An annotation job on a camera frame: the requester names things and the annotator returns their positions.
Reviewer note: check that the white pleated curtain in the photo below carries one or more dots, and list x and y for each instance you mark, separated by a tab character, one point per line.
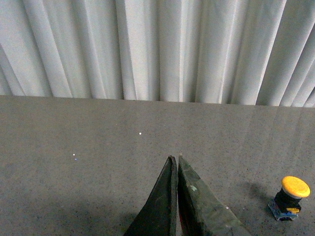
249	52

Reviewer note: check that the yellow push button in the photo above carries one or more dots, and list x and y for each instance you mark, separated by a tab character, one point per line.
285	206

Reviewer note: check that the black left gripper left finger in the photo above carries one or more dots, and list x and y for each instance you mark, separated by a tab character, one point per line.
158	216

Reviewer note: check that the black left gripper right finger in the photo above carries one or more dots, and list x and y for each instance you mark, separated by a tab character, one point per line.
201	213

